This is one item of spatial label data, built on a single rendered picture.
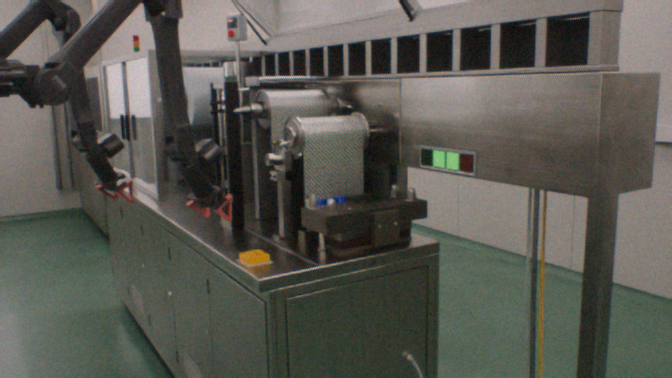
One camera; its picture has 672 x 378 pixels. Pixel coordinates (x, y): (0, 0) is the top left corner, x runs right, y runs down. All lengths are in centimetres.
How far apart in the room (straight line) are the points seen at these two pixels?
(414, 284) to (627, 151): 78
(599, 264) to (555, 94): 49
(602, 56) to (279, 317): 107
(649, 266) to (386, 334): 260
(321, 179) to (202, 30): 587
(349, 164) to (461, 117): 45
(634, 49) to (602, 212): 255
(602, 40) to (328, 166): 93
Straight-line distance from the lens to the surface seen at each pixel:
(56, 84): 136
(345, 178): 196
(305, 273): 164
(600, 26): 147
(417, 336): 198
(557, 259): 458
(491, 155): 166
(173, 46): 155
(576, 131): 148
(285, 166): 192
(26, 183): 727
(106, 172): 202
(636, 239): 419
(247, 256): 171
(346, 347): 181
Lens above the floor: 142
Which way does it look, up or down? 10 degrees down
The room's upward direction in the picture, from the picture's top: 1 degrees counter-clockwise
